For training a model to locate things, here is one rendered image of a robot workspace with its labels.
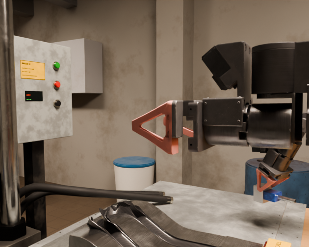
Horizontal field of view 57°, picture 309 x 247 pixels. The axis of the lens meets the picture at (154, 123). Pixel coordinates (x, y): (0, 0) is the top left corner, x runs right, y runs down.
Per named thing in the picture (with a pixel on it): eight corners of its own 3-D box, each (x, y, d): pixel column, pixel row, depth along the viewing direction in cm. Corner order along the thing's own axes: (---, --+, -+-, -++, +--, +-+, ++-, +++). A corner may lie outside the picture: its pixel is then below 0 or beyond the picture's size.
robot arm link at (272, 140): (238, 93, 35) (301, 92, 32) (248, 94, 40) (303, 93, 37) (238, 149, 36) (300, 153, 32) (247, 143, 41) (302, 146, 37)
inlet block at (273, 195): (299, 208, 88) (299, 190, 88) (290, 211, 86) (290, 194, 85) (262, 198, 99) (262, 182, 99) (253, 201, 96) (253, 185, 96)
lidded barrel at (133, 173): (162, 207, 330) (162, 158, 326) (141, 222, 289) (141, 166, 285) (128, 200, 352) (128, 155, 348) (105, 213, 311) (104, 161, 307)
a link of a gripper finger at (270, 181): (246, 185, 95) (259, 162, 91) (260, 181, 99) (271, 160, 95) (262, 199, 91) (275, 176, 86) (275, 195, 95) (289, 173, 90)
